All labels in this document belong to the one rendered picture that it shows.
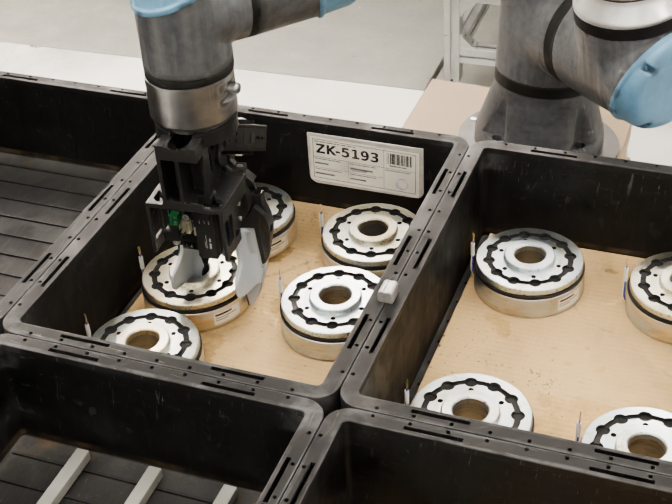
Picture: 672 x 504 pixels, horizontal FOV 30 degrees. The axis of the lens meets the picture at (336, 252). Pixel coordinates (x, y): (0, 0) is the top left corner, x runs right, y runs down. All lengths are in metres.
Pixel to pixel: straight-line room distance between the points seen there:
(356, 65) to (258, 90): 1.57
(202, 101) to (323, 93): 0.80
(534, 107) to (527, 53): 0.07
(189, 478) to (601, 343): 0.39
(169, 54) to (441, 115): 0.61
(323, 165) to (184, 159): 0.29
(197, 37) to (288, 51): 2.49
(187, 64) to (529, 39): 0.49
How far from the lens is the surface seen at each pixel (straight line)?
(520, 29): 1.40
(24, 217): 1.39
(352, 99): 1.80
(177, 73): 1.02
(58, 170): 1.46
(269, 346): 1.16
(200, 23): 1.00
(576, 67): 1.33
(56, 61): 2.00
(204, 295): 1.18
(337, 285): 1.16
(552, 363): 1.14
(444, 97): 1.60
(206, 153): 1.06
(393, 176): 1.29
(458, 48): 3.16
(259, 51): 3.51
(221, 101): 1.04
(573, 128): 1.45
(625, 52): 1.28
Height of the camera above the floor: 1.58
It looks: 36 degrees down
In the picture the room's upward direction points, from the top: 4 degrees counter-clockwise
